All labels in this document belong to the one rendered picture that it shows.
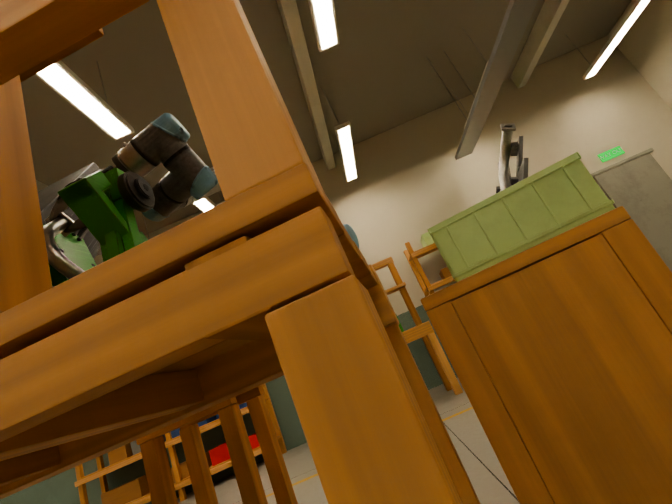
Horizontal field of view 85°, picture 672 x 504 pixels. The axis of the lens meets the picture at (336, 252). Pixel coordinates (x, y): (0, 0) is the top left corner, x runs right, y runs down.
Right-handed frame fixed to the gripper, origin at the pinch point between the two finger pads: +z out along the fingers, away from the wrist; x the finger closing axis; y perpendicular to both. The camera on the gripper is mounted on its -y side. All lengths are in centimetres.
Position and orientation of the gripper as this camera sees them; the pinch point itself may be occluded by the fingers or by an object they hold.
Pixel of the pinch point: (60, 223)
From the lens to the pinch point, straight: 105.1
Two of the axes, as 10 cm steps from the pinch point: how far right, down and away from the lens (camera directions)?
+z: -7.7, 6.4, 0.1
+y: -2.7, -3.3, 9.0
